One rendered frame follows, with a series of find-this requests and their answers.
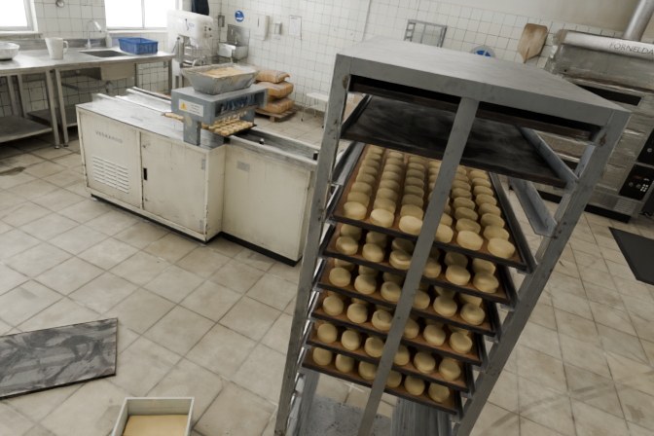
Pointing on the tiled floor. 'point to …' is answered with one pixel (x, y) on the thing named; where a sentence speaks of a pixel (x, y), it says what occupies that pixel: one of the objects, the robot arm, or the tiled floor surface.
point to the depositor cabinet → (153, 171)
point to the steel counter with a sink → (120, 67)
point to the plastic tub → (155, 417)
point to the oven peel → (531, 40)
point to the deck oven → (591, 48)
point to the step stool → (317, 105)
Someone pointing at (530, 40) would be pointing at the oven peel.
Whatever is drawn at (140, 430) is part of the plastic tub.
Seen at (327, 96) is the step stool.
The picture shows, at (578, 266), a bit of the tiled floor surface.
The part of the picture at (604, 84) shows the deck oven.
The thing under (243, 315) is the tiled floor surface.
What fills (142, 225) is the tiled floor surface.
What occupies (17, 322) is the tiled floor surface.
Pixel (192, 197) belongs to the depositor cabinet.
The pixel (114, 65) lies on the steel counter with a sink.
